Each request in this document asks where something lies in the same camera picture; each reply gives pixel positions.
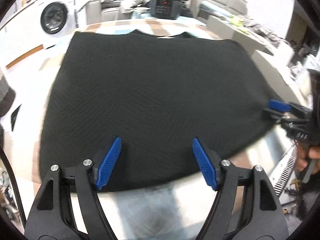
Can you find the grey cube table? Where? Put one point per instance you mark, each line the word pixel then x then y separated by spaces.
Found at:
pixel 237 40

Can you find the grey sofa with laundry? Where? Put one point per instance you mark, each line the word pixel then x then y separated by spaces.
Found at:
pixel 107 7

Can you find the person's right hand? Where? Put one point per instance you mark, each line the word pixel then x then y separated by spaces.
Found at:
pixel 303 157

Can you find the black knit sweater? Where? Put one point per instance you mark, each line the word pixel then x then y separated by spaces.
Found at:
pixel 155 95

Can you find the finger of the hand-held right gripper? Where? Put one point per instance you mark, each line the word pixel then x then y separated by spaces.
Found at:
pixel 277 116
pixel 280 105

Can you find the blue checked tablecloth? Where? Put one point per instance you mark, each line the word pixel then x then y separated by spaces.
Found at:
pixel 190 21

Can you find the black white striped rug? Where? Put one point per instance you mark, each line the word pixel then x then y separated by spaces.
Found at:
pixel 286 172

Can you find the grey jacket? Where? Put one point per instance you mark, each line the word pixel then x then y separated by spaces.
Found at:
pixel 272 33

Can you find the white kitchen counter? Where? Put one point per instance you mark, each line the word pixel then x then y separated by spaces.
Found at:
pixel 20 37

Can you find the striped grey laundry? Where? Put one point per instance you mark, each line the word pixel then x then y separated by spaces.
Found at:
pixel 130 3

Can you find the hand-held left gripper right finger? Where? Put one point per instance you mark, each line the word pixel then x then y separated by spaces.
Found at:
pixel 203 160

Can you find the white washing machine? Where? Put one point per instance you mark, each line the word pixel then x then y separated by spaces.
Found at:
pixel 53 17

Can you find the brown blue checked blanket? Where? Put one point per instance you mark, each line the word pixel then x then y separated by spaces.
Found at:
pixel 150 212

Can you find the black electronic box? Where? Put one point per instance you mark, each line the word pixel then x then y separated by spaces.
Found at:
pixel 165 6

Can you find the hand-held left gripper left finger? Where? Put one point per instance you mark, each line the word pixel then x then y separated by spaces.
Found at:
pixel 110 160

